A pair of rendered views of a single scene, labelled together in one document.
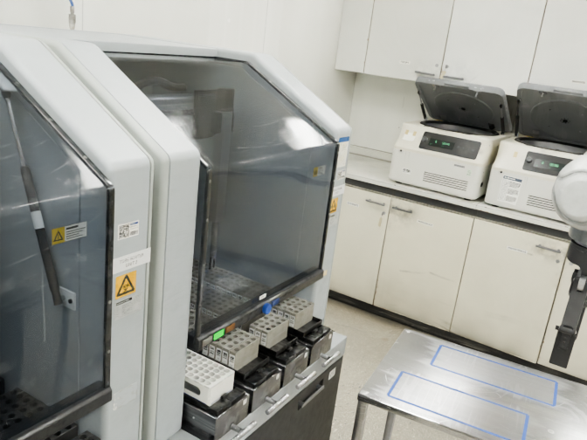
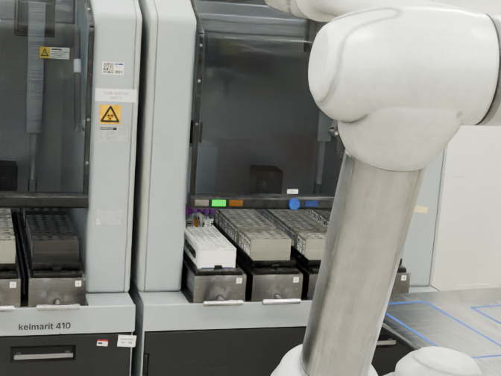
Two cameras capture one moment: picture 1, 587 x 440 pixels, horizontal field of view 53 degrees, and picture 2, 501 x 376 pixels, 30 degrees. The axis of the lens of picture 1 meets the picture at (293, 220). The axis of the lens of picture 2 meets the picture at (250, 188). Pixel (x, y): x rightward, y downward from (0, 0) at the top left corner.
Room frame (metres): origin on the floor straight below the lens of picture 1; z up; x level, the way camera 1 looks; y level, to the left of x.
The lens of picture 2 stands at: (-0.37, -1.50, 1.48)
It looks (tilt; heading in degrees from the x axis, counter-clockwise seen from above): 11 degrees down; 43
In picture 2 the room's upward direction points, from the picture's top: 4 degrees clockwise
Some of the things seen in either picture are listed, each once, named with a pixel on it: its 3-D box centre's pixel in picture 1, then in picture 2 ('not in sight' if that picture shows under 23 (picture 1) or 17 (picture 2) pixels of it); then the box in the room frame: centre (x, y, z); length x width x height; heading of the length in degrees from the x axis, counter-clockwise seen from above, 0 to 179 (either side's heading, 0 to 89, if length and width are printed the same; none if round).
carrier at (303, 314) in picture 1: (301, 316); not in sight; (1.67, -0.06, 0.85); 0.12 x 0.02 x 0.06; 149
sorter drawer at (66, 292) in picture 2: not in sight; (47, 253); (1.04, 0.57, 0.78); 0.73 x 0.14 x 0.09; 60
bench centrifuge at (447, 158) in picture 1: (456, 134); not in sight; (3.64, -0.93, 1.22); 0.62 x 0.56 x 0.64; 148
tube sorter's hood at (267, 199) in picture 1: (206, 178); (281, 79); (1.59, 0.26, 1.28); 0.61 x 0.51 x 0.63; 150
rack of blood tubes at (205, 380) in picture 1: (177, 367); (203, 245); (1.33, 0.25, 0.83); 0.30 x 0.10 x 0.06; 60
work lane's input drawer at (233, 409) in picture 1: (140, 367); (191, 251); (1.39, 0.37, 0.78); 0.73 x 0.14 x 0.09; 60
